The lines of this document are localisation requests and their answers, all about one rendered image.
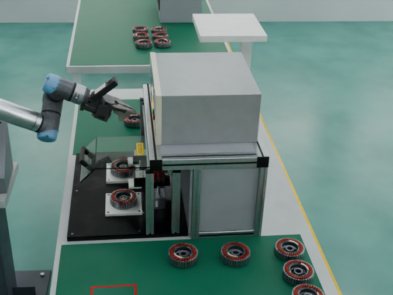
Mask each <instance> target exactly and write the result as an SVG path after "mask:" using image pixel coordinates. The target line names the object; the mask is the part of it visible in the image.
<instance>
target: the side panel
mask: <svg viewBox="0 0 393 295"><path fill-rule="evenodd" d="M267 174H268V167H252V168H233V169H197V170H193V185H192V218H191V239H194V238H196V239H204V238H230V237H243V236H256V235H258V236H261V229H262V223H263V212H264V202H265V195H266V185H267Z"/></svg>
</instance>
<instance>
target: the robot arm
mask: <svg viewBox="0 0 393 295"><path fill-rule="evenodd" d="M116 86H118V80H117V79H116V78H115V77H112V78H111V79H109V80H108V81H107V82H105V83H104V84H102V85H101V86H100V87H98V88H97V89H96V90H95V91H93V92H92V93H91V94H90V91H91V89H89V88H86V87H85V86H83V85H81V84H78V83H75V82H73V81H70V80H67V79H65V78H62V77H60V76H58V75H54V74H52V73H49V74H48V75H47V77H46V79H45V81H44V84H43V87H42V90H43V91H44V94H43V98H42V102H43V105H42V111H41V113H39V112H36V111H34V110H31V109H29V108H25V107H23V106H20V105H18V104H14V103H12V102H9V101H7V100H3V99H2V98H0V120H1V121H4V122H7V123H9V124H12V125H16V126H19V127H21V128H25V129H27V130H30V131H33V132H36V133H37V138H38V140H40V141H42V142H54V141H56V139H57V135H58V131H59V124H60V117H61V111H62V107H63V100H66V101H70V102H72V103H75V104H77V105H80V110H81V111H83V110H86V111H89V112H92V113H93V116H94V118H97V119H100V120H102V121H105V122H107V121H108V118H110V116H111V112H112V110H113V112H114V113H115V114H117V115H118V118H119V121H124V120H125V119H126V118H127V117H128V116H129V115H130V114H131V115H136V114H137V112H136V111H135V110H134V109H133V108H132V107H131V106H130V105H128V104H127V103H125V102H124V101H122V100H120V99H119V98H116V97H113V96H111V95H109V94H107V93H108V92H110V91H111V90H112V89H114V88H115V87H116Z"/></svg>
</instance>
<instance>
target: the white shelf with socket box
mask: <svg viewBox="0 0 393 295"><path fill-rule="evenodd" d="M192 21H193V23H194V26H195V29H196V32H197V35H198V38H199V41H200V42H240V49H239V52H241V53H242V55H243V57H244V59H245V61H246V63H247V65H248V67H249V69H250V64H251V50H252V43H253V42H267V34H266V33H265V31H264V29H263V28H262V27H261V25H260V23H259V22H258V20H257V18H256V17H255V15H254V14H253V13H221V14H192Z"/></svg>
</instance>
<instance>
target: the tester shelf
mask: <svg viewBox="0 0 393 295"><path fill-rule="evenodd" d="M143 99H144V112H145V120H146V132H147V145H148V153H149V166H150V171H162V170H197V169H233V168H252V167H268V164H269V158H270V157H269V155H268V153H267V150H266V148H265V146H264V143H263V141H262V138H261V136H260V134H259V132H258V138H257V142H236V143H193V144H170V145H156V142H155V136H154V126H153V116H152V110H151V99H150V84H143Z"/></svg>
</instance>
